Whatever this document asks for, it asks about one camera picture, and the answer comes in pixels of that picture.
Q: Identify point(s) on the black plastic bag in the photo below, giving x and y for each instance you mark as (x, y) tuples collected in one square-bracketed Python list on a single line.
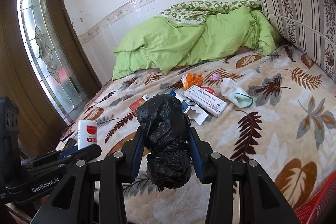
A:
[(162, 119)]

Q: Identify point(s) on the green checked patterned quilt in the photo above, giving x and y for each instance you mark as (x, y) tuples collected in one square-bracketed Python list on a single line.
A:
[(199, 7)]

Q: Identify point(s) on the red plastic basket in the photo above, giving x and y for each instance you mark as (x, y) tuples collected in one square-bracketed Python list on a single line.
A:
[(319, 203)]

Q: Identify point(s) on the brown door with stained glass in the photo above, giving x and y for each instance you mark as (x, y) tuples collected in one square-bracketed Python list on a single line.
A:
[(39, 43)]

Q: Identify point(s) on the white open carton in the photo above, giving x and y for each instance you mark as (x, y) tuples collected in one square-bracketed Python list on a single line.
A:
[(197, 113)]

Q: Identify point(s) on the red cigarette pack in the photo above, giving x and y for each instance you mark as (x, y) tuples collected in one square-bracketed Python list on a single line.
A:
[(136, 104)]

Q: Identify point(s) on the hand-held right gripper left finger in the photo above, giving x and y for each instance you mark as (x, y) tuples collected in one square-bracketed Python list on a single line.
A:
[(136, 153)]

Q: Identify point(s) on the white sock with green trim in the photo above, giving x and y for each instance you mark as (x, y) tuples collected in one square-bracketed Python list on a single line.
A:
[(235, 92)]

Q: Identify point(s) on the pink crumpled wrapper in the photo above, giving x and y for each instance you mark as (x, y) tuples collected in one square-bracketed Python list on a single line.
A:
[(214, 77)]

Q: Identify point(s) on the leaf printed blanket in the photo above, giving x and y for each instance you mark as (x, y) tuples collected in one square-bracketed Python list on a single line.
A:
[(275, 121)]

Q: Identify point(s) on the white flat medicine box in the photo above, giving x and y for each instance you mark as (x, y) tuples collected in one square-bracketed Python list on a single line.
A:
[(204, 100)]

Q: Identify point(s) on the orange foil wrapper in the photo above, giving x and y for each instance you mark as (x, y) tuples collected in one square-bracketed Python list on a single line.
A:
[(193, 80)]

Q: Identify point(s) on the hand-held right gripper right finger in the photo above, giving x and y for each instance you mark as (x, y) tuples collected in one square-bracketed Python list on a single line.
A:
[(196, 158)]

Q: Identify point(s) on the striped floral cushion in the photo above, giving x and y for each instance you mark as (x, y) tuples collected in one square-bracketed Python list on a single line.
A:
[(296, 8)]

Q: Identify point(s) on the plain green quilt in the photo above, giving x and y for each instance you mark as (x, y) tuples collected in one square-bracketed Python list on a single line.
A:
[(183, 43)]

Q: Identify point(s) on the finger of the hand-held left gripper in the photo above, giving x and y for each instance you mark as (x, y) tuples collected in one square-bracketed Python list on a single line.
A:
[(67, 153), (84, 153)]

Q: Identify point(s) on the white bottle with red label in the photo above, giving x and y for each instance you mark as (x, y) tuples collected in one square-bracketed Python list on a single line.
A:
[(88, 133)]

